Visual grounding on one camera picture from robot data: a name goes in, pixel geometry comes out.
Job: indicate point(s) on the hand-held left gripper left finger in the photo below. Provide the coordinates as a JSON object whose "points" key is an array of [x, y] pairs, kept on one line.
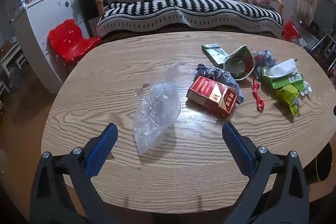
{"points": [[101, 150]]}

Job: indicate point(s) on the white cabinet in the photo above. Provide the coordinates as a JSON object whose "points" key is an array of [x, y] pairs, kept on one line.
{"points": [[44, 19]]}

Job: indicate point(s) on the green printed paper bag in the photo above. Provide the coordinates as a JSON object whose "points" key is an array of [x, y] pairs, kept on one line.
{"points": [[236, 64]]}

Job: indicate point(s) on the green and white cigarette box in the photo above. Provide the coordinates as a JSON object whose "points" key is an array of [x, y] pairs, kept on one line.
{"points": [[215, 54]]}

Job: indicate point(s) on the blue-grey wrapper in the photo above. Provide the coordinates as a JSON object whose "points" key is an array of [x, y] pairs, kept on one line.
{"points": [[218, 74]]}

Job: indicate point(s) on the red plastic bag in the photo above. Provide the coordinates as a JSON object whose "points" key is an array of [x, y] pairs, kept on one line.
{"points": [[290, 29]]}

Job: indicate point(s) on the white shelf unit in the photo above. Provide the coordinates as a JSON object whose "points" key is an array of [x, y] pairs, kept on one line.
{"points": [[10, 56]]}

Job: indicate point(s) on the clear plastic bag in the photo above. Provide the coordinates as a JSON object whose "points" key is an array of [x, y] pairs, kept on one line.
{"points": [[155, 111]]}

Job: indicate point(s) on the red cigarette box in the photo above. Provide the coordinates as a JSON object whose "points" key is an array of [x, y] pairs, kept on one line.
{"points": [[210, 94]]}

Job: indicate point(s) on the black metal chair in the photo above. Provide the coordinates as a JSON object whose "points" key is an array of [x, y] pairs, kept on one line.
{"points": [[328, 48]]}

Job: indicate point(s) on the red plastic child's chair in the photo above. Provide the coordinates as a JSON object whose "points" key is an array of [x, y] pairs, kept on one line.
{"points": [[71, 40]]}

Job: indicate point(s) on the black cabinet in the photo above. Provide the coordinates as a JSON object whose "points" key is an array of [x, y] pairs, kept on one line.
{"points": [[92, 3]]}

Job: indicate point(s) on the black bin with yellow rim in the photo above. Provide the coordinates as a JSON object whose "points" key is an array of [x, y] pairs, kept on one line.
{"points": [[321, 169]]}

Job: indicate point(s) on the wooden armrest sofa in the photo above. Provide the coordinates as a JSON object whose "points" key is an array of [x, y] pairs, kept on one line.
{"points": [[99, 1]]}

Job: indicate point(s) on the torn green packet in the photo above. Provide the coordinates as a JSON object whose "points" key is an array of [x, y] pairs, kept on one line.
{"points": [[283, 77]]}

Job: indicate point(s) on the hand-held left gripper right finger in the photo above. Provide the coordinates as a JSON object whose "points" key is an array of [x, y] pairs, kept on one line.
{"points": [[239, 145]]}

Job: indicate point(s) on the lime green packet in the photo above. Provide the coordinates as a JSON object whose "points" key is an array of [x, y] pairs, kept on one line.
{"points": [[287, 95]]}

